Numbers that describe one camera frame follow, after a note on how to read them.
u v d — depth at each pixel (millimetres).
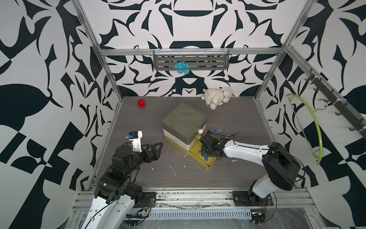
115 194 458
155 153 596
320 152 637
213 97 1086
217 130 1016
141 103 1115
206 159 872
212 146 681
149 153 592
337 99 589
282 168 446
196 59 941
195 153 895
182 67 912
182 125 782
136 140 605
